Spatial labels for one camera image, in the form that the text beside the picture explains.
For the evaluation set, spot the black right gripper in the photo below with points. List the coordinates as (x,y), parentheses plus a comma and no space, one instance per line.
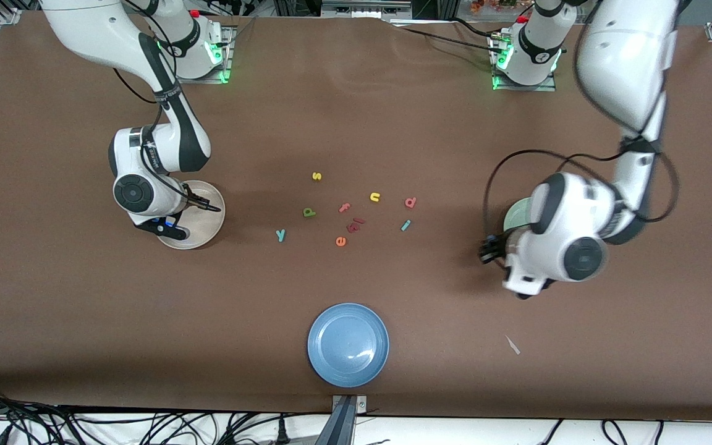
(199,199)

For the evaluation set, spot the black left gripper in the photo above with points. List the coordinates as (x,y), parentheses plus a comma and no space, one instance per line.
(495,246)

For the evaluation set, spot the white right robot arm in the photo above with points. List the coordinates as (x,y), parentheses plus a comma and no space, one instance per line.
(84,31)

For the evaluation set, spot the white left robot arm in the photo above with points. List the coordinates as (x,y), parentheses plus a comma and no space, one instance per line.
(628,62)

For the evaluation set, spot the beige brown plate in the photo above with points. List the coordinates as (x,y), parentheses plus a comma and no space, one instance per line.
(204,227)

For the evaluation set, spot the light green plate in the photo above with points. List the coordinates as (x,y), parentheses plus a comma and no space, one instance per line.
(517,216)

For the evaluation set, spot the white tape scrap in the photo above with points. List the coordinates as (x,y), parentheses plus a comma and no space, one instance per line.
(512,345)

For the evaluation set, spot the brown table cover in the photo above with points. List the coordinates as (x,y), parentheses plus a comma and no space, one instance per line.
(84,309)

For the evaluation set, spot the blue plate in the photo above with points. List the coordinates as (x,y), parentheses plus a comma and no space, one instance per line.
(348,345)

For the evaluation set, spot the black power plug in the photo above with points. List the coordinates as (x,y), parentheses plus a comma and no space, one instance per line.
(282,432)

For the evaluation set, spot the orange object cluster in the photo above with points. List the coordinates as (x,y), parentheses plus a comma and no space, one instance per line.
(492,5)

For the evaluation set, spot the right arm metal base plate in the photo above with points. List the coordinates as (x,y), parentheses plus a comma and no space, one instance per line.
(223,74)

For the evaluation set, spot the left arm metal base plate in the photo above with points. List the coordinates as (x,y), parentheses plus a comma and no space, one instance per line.
(547,88)

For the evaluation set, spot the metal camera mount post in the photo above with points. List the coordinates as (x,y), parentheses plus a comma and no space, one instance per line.
(343,426)

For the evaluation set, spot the aluminium back frame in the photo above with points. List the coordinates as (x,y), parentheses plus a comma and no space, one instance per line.
(365,7)

